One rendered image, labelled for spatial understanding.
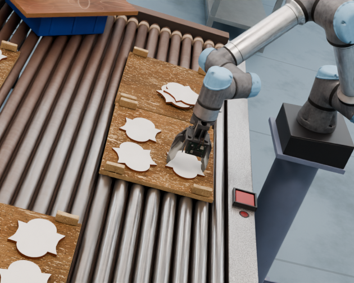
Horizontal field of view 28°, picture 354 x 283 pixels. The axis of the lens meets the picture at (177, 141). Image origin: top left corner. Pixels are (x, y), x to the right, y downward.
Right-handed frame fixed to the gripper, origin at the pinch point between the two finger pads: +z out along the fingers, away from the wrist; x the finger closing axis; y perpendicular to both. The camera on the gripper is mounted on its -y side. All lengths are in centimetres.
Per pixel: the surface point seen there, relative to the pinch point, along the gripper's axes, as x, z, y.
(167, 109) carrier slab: -7.5, 1.1, -31.9
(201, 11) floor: 30, 100, -379
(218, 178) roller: 11.7, 2.2, -0.7
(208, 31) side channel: 7, 1, -108
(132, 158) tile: -16.8, -0.3, 4.8
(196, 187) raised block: 3.3, -2.1, 13.4
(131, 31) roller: -26, 4, -92
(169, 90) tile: -7.9, -1.2, -41.5
